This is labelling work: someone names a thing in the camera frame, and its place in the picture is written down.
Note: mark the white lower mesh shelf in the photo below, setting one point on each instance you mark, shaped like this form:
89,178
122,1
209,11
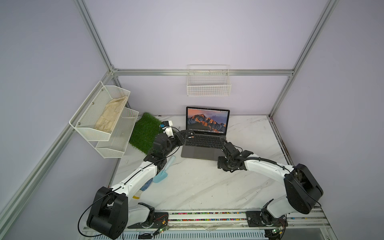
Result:
117,145

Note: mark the white upper mesh shelf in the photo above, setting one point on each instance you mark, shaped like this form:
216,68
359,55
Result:
97,118

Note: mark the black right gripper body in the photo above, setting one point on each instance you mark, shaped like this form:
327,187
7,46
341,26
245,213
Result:
229,160

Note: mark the green artificial grass mat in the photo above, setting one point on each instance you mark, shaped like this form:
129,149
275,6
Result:
144,132

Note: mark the aluminium rail base frame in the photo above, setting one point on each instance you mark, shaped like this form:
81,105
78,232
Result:
229,225

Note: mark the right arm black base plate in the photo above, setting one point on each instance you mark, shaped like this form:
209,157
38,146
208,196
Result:
264,219

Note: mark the grey laptop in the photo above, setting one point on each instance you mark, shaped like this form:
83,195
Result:
210,128

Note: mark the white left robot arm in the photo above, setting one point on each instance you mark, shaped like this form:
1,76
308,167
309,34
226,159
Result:
110,213

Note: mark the blue dotted work glove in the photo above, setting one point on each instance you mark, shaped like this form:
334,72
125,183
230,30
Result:
138,194

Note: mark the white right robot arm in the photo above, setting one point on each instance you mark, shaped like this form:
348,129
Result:
301,192

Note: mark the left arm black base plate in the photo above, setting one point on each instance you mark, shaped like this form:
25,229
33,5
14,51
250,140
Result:
154,221

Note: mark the white wire wall basket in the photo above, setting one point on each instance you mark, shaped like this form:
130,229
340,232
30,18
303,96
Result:
208,81

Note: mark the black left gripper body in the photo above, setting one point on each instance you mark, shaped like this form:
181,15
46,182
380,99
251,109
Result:
177,140

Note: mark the aluminium enclosure frame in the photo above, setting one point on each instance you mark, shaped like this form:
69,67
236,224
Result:
24,193

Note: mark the light blue plastic scoop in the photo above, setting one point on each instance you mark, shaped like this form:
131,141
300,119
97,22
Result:
163,173

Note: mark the white mesh shelf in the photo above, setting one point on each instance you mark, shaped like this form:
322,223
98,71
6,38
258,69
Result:
117,145
97,118

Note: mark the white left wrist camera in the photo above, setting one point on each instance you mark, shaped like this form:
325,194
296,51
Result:
166,127

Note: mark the beige cloth in shelf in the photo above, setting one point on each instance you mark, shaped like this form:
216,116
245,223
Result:
110,115

